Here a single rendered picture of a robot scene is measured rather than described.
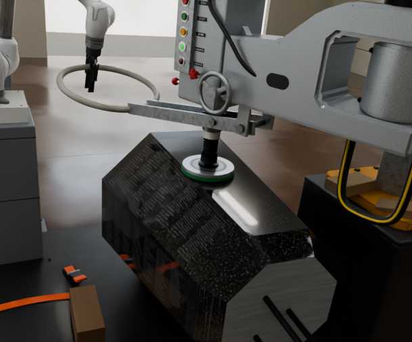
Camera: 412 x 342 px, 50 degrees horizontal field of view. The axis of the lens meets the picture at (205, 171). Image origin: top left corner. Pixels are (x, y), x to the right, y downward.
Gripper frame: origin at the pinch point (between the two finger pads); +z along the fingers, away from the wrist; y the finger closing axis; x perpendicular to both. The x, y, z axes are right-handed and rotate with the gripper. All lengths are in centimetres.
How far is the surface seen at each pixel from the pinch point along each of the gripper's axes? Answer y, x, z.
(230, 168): 96, 24, -7
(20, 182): 14, -36, 49
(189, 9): 76, 2, -63
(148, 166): 62, 7, 12
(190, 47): 80, 3, -51
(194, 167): 90, 11, -6
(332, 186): 119, 61, -9
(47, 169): -94, 10, 119
